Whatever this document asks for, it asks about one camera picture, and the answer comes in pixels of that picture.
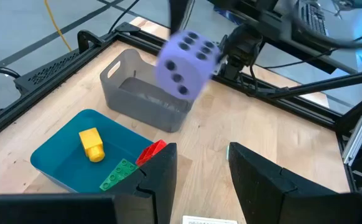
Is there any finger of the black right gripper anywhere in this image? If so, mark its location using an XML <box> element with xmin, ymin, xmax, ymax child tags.
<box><xmin>169</xmin><ymin>0</ymin><xmax>195</xmax><ymax>35</ymax></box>

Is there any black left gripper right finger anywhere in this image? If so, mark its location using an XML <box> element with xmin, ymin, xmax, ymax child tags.
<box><xmin>227</xmin><ymin>141</ymin><xmax>362</xmax><ymax>224</ymax></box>

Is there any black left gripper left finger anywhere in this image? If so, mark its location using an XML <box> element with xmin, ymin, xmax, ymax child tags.
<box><xmin>0</xmin><ymin>142</ymin><xmax>178</xmax><ymax>224</ymax></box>

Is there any purple foam die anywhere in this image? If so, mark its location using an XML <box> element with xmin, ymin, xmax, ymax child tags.
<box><xmin>155</xmin><ymin>30</ymin><xmax>221</xmax><ymax>101</ymax></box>

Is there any dark green lego wedge plate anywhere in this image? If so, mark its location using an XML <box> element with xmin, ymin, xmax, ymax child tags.
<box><xmin>99</xmin><ymin>158</ymin><xmax>139</xmax><ymax>192</ymax></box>

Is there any yellow peg block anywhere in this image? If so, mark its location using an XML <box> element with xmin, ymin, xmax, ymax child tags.
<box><xmin>78</xmin><ymin>127</ymin><xmax>106</xmax><ymax>163</ymax></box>

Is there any red block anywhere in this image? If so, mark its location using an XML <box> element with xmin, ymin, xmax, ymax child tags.
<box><xmin>135</xmin><ymin>139</ymin><xmax>168</xmax><ymax>167</ymax></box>

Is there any teal plastic bin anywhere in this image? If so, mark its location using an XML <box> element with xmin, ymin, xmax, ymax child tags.
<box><xmin>30</xmin><ymin>108</ymin><xmax>157</xmax><ymax>194</ymax></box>

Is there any smoky grey translucent bin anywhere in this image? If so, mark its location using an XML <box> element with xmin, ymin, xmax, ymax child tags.
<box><xmin>99</xmin><ymin>48</ymin><xmax>197</xmax><ymax>134</ymax></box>

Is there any backlit keyboard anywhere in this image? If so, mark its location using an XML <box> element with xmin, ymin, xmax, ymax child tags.
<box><xmin>297</xmin><ymin>0</ymin><xmax>330</xmax><ymax>37</ymax></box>

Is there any black perforated computer case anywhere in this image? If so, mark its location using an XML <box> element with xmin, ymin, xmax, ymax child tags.
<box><xmin>12</xmin><ymin>48</ymin><xmax>87</xmax><ymax>96</ymax></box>

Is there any silver aluminium bracket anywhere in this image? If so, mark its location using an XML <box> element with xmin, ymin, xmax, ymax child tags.
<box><xmin>342</xmin><ymin>109</ymin><xmax>362</xmax><ymax>167</ymax></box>

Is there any black aluminium table frame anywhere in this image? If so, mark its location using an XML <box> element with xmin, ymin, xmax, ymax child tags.
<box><xmin>0</xmin><ymin>21</ymin><xmax>362</xmax><ymax>195</ymax></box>

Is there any yellow cable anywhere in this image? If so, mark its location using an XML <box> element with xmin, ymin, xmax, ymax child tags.
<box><xmin>44</xmin><ymin>0</ymin><xmax>73</xmax><ymax>53</ymax></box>

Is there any coiled black cable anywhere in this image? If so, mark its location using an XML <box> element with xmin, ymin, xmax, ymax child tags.
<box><xmin>0</xmin><ymin>67</ymin><xmax>22</xmax><ymax>114</ymax></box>

